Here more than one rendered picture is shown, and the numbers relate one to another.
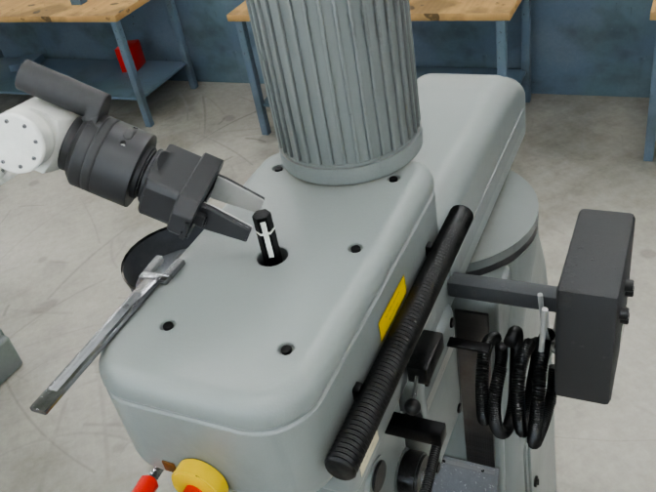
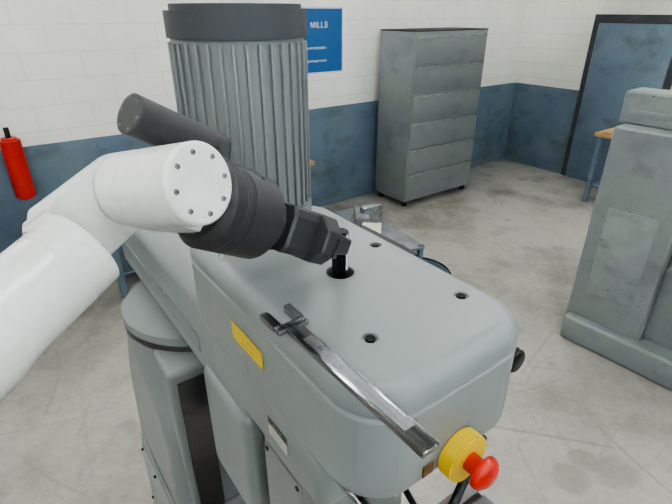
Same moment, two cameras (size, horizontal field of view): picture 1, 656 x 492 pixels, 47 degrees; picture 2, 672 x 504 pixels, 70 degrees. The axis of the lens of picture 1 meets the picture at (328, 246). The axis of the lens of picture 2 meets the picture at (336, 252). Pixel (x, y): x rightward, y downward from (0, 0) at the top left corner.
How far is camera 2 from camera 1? 0.79 m
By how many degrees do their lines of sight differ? 56
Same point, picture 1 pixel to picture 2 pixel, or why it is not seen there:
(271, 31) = (251, 96)
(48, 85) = (178, 120)
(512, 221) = not seen: hidden behind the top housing
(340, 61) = (297, 118)
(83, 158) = (247, 196)
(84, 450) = not seen: outside the picture
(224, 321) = (399, 310)
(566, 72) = not seen: hidden behind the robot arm
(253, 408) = (511, 328)
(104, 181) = (266, 219)
